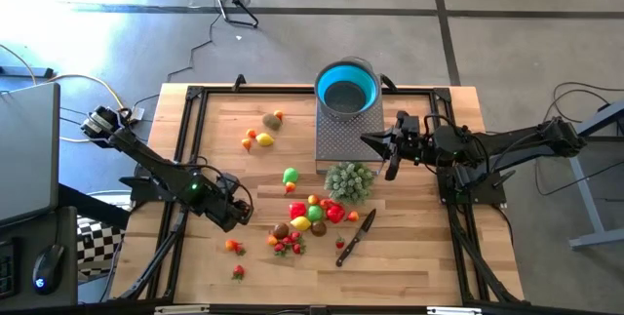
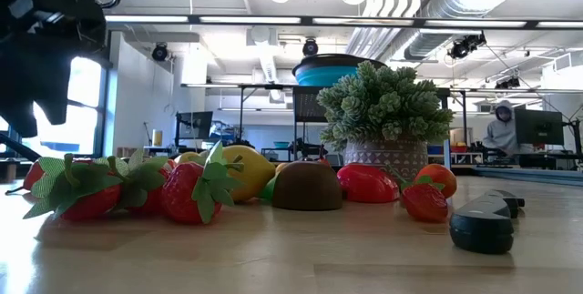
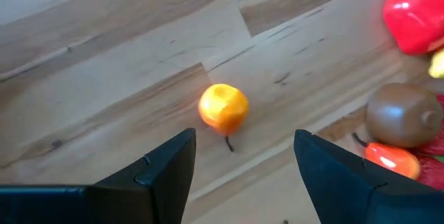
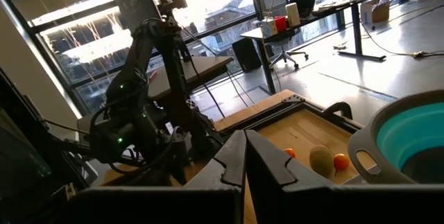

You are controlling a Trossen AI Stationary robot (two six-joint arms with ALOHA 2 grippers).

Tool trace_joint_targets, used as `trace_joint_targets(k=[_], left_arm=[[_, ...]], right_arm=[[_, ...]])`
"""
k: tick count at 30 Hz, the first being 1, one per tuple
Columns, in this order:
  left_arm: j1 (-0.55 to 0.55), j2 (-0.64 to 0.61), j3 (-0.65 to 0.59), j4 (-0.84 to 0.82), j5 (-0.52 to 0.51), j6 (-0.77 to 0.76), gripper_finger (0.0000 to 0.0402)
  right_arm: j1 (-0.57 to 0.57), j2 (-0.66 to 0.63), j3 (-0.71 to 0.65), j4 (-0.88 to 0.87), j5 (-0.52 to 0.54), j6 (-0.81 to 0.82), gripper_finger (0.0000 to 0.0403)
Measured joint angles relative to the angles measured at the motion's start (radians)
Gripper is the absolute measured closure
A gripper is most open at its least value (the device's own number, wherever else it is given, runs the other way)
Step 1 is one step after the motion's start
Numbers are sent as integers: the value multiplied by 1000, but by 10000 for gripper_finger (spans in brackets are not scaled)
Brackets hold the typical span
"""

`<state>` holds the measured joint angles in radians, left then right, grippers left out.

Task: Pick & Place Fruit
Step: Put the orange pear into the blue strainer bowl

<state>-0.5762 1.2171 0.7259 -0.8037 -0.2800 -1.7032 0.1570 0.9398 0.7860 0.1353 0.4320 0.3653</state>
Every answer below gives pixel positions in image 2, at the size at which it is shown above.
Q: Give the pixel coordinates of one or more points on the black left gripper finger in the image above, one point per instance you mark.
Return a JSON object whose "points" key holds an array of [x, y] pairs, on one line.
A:
{"points": [[52, 109], [18, 118]]}

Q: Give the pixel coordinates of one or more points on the stemmed red orange fruit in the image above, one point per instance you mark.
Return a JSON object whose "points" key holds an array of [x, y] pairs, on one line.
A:
{"points": [[33, 173]]}

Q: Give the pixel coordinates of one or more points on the blue collapsible colander bowl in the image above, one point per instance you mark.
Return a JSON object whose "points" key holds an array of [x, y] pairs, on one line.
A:
{"points": [[323, 75]]}

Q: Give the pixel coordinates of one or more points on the black kitchen knife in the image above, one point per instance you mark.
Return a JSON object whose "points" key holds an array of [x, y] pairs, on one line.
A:
{"points": [[480, 226]]}

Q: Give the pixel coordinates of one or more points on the large window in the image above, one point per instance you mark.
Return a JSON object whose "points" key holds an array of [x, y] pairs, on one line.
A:
{"points": [[86, 103]]}

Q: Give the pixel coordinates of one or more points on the black track light cluster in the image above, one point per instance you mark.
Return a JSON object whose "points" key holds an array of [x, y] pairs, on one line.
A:
{"points": [[464, 47], [508, 84]]}

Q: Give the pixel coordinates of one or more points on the black overhead light bar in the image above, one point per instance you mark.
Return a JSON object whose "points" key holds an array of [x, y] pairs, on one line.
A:
{"points": [[364, 22]]}

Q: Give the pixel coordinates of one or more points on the yellow cylinder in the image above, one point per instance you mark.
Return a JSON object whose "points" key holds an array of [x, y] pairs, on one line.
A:
{"points": [[157, 138]]}

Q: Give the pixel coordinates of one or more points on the black ceiling spot lamp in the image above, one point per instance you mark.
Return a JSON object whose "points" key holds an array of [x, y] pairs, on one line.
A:
{"points": [[310, 48], [160, 53]]}

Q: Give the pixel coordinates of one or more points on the potted artificial succulent plant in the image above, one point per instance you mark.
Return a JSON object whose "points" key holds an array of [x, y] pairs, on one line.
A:
{"points": [[382, 103]]}

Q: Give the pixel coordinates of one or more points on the black computer monitor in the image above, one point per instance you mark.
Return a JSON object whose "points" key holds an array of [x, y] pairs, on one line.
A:
{"points": [[539, 126], [196, 124]]}

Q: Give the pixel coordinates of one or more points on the person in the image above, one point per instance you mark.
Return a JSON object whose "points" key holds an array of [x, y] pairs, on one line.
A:
{"points": [[501, 134]]}

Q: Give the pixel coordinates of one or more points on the red plastic tomato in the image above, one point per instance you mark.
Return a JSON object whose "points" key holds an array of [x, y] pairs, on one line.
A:
{"points": [[324, 162]]}

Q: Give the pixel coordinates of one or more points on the red bell pepper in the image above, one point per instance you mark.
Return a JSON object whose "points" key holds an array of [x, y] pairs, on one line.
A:
{"points": [[364, 185]]}

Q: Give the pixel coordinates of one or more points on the teal background bowl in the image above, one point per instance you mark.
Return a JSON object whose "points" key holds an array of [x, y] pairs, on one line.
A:
{"points": [[281, 144]]}

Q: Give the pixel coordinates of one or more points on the green plastic apple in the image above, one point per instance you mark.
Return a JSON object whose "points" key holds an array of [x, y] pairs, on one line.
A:
{"points": [[268, 191]]}

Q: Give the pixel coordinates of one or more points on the brown kiwi half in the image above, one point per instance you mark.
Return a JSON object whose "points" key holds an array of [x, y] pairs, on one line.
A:
{"points": [[307, 187]]}

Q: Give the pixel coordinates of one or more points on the black background rig frame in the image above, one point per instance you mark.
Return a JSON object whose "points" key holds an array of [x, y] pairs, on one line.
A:
{"points": [[205, 85]]}

